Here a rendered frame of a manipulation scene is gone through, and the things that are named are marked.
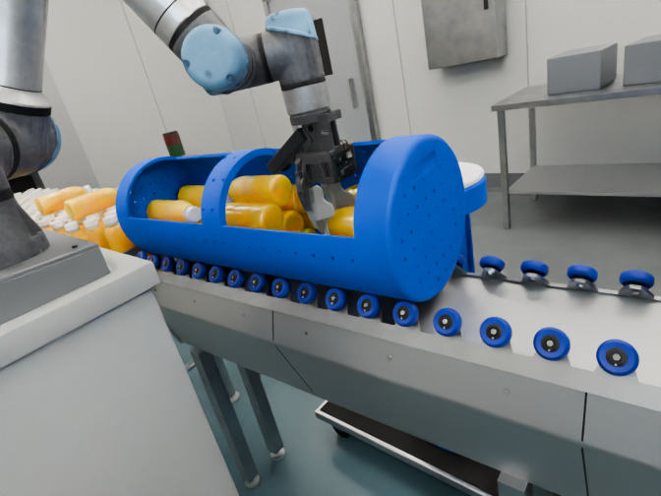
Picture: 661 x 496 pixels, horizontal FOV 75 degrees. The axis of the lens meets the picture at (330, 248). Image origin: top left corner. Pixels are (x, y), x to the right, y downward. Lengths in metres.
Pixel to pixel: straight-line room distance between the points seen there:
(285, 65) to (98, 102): 5.17
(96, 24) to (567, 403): 5.84
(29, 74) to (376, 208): 0.58
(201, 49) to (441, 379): 0.59
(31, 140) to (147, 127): 5.18
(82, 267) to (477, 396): 0.62
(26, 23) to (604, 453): 1.01
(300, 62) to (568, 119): 3.45
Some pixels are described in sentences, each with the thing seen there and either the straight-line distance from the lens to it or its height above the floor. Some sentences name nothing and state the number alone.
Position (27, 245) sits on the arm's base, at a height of 1.22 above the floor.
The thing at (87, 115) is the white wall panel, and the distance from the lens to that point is 5.77.
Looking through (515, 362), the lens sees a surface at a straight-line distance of 0.69.
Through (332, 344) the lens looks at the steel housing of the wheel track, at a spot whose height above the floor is 0.87.
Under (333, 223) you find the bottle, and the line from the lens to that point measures 0.76.
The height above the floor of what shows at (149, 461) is 0.84.
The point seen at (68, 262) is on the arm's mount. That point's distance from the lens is 0.72.
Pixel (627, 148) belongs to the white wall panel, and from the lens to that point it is 4.01.
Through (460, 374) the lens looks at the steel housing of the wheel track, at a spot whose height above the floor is 0.88.
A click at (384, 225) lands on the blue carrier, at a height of 1.14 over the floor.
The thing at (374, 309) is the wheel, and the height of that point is 0.96.
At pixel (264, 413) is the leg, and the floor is 0.24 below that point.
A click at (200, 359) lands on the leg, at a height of 0.61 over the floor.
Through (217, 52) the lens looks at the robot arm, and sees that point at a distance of 0.59.
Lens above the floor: 1.36
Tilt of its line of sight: 22 degrees down
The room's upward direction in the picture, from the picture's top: 13 degrees counter-clockwise
